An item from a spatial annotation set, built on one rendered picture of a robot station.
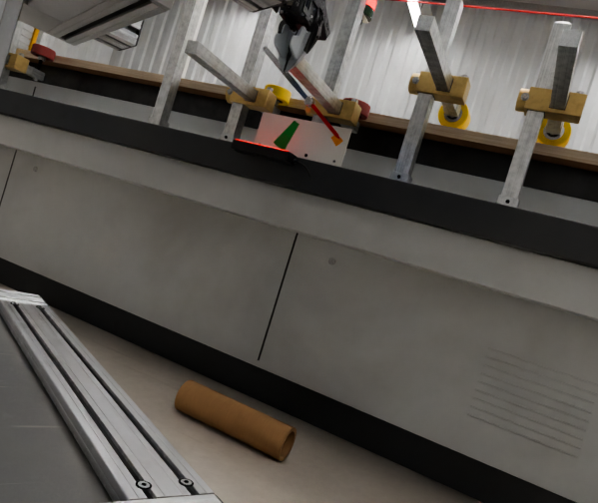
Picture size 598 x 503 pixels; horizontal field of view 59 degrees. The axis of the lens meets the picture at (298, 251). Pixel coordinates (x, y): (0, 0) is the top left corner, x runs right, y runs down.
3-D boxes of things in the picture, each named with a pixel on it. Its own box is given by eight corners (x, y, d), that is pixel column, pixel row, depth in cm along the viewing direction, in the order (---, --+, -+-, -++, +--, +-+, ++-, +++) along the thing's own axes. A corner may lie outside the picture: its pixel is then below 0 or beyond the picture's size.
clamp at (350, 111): (350, 121, 132) (356, 101, 132) (302, 111, 138) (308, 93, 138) (356, 128, 138) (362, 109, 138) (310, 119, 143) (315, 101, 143)
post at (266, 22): (223, 168, 146) (275, 0, 146) (213, 166, 148) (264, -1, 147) (230, 172, 149) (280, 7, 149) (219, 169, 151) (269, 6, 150)
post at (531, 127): (507, 231, 116) (573, 20, 116) (491, 227, 118) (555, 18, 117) (507, 233, 120) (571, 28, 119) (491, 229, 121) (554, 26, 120)
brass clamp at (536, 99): (581, 116, 112) (588, 93, 112) (514, 105, 117) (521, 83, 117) (578, 125, 118) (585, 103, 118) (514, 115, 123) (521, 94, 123)
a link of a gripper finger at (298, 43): (275, 61, 103) (289, 16, 103) (287, 75, 109) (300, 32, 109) (289, 63, 102) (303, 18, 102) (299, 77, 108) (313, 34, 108)
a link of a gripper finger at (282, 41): (261, 59, 105) (276, 15, 105) (274, 73, 110) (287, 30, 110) (275, 61, 103) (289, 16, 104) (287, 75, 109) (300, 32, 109)
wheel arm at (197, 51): (194, 58, 117) (200, 39, 117) (182, 56, 119) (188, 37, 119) (277, 123, 157) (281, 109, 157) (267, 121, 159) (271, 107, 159)
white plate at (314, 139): (339, 167, 132) (351, 129, 132) (252, 147, 142) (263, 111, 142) (340, 168, 133) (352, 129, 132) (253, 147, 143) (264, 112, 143)
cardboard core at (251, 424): (286, 431, 119) (180, 381, 131) (276, 465, 119) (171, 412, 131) (299, 424, 126) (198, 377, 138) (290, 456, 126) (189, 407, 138)
